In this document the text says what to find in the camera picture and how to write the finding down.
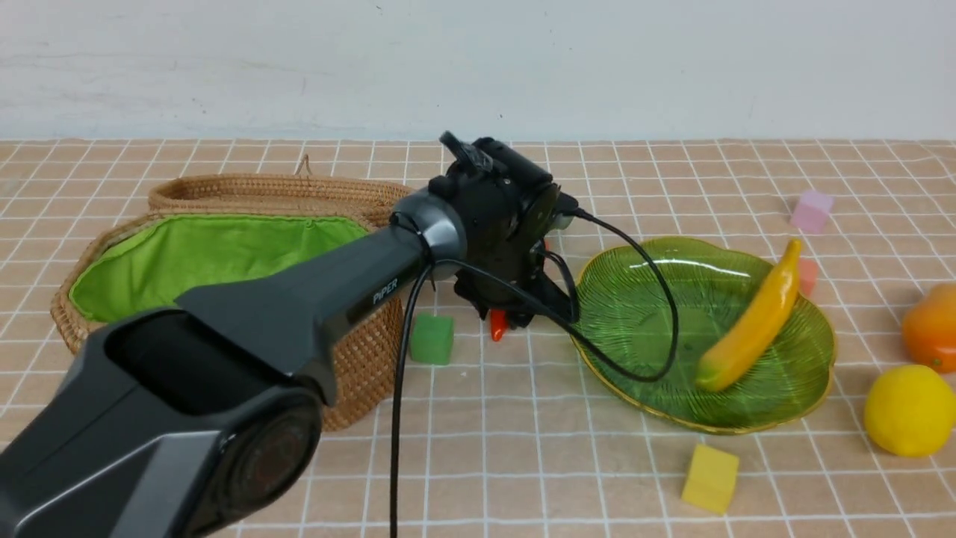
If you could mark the yellow toy lemon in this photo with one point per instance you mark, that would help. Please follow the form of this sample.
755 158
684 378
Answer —
910 411

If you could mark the green foam cube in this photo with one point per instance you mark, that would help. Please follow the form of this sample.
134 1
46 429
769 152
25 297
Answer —
432 339

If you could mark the red foam cube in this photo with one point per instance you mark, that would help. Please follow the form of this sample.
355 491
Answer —
808 270

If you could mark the woven wicker basket lid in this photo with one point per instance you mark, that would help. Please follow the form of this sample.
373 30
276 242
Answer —
302 193

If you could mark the yellow toy banana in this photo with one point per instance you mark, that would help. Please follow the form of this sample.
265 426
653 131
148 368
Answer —
740 348

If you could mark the green glass leaf plate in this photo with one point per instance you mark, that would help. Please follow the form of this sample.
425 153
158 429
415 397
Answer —
624 312

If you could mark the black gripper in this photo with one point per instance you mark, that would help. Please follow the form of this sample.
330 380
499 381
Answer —
508 204

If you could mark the green fabric basket liner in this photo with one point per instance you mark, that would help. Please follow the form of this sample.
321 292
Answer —
148 263

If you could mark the orange toy carrot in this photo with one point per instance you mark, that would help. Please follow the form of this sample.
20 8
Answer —
498 324

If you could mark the yellow foam cube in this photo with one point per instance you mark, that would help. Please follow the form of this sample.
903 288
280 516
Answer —
710 482

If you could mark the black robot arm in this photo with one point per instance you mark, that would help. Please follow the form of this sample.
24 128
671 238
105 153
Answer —
179 422

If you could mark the orange toy persimmon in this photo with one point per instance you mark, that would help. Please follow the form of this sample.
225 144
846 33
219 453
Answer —
929 329

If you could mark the pink foam cube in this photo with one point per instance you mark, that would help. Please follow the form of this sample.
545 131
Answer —
812 212

